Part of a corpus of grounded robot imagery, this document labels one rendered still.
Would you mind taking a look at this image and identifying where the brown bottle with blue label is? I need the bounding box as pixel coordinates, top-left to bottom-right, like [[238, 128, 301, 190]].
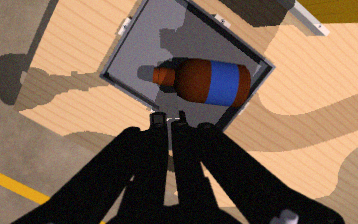
[[153, 58, 251, 108]]

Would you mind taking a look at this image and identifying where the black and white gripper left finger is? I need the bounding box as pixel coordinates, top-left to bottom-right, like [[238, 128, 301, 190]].
[[10, 93, 171, 224]]

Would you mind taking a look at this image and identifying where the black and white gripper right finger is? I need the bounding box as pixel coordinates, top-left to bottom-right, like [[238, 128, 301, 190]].
[[169, 93, 345, 224]]

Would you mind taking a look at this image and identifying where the yellow crate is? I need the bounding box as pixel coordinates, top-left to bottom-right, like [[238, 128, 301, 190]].
[[297, 0, 358, 24]]

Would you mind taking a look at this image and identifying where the grey rectangular tray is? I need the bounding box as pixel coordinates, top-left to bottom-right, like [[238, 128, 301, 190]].
[[99, 0, 276, 132]]

